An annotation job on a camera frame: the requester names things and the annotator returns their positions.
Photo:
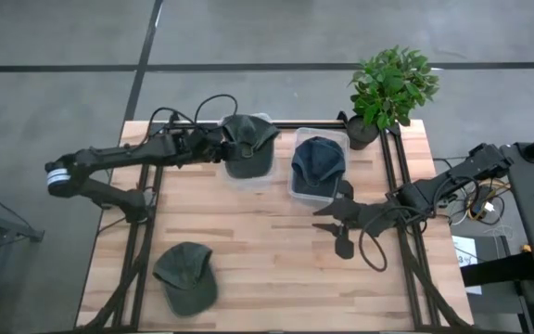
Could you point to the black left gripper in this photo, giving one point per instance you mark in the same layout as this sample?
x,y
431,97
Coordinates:
x,y
204,146

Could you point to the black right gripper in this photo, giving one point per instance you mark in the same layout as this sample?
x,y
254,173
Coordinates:
x,y
364,218

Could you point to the dark green cap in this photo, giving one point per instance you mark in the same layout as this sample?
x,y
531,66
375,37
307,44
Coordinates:
x,y
253,167
186,287

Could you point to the blue denim cap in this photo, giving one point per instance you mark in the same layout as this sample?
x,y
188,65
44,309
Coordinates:
x,y
318,158

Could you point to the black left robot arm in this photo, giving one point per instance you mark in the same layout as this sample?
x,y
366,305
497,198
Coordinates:
x,y
123,155

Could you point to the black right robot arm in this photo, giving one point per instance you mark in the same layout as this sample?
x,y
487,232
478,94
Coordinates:
x,y
457,178

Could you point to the clear plastic container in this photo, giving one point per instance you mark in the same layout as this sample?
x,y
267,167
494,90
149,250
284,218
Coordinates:
x,y
322,132
248,184

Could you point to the black plant pot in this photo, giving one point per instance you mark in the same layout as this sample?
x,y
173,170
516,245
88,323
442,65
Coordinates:
x,y
359,137

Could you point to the white paper sheet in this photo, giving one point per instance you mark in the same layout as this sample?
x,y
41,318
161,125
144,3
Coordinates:
x,y
464,246

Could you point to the green leafy plant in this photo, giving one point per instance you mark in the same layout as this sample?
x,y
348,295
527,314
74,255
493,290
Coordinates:
x,y
390,88

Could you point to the black power adapter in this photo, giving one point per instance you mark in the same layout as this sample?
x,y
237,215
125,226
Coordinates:
x,y
480,201

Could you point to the white plug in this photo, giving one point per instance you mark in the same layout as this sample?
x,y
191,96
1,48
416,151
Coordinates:
x,y
488,207

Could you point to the black support beam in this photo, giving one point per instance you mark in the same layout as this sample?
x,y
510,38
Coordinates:
x,y
499,269

